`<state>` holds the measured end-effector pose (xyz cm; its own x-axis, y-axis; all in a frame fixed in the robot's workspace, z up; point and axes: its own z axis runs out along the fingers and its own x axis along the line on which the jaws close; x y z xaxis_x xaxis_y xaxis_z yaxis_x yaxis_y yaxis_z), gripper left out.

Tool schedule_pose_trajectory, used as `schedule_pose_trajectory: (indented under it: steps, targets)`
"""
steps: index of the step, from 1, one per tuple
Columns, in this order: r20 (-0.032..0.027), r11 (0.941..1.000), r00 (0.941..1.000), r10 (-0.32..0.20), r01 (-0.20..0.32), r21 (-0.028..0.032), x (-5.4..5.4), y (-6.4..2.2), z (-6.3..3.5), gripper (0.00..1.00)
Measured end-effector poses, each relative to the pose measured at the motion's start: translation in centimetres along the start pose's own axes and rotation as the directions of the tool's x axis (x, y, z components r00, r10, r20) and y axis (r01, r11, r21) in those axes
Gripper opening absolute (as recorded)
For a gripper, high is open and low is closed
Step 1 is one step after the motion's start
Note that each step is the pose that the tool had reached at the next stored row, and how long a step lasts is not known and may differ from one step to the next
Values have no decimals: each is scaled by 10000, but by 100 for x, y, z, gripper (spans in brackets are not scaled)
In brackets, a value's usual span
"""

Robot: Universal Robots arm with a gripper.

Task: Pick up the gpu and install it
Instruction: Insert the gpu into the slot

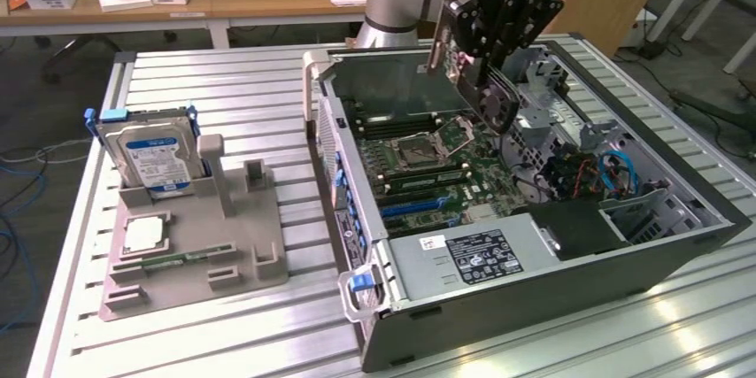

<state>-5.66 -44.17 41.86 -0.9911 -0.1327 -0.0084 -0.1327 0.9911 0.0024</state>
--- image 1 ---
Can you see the silver perforated drive cage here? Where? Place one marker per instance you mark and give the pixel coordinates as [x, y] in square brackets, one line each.
[543, 103]

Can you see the black floor stand base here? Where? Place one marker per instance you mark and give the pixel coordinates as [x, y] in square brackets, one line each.
[715, 108]

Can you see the installed dark RAM stick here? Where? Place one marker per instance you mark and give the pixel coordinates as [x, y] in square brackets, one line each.
[426, 179]

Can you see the blue case latch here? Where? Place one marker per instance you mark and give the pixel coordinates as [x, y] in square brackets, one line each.
[361, 284]

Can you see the blue expansion slot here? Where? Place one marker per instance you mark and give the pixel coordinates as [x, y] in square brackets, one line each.
[407, 208]

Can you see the black graphics card silver bracket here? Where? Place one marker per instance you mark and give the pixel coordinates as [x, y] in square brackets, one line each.
[499, 103]

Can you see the hard disk in blue caddy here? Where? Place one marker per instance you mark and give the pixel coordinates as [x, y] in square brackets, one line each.
[151, 161]

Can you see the black office chair base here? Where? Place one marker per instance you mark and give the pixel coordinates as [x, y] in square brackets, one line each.
[77, 48]

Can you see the green motherboard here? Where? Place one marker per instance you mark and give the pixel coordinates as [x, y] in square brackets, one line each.
[490, 183]

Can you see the green RAM stick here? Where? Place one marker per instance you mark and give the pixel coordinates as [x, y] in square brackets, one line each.
[181, 259]

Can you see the silver disk bay bracket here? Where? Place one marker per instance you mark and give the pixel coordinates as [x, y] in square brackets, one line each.
[638, 207]

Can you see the black plastic air shroud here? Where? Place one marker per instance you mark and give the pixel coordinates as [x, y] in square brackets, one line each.
[573, 227]

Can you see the metal socket cover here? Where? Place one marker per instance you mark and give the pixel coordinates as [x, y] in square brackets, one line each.
[455, 139]

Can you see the grey plastic parts rack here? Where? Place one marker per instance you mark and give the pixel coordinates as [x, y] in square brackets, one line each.
[195, 236]

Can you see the grey power supply unit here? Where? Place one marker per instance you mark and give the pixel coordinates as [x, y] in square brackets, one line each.
[414, 263]

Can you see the silver CPU chip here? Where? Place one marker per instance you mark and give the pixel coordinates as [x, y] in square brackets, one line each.
[145, 236]

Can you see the CPU socket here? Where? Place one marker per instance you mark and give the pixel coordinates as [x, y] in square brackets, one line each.
[417, 150]

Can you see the open black PC case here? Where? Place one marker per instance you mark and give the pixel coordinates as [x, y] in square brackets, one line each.
[531, 307]

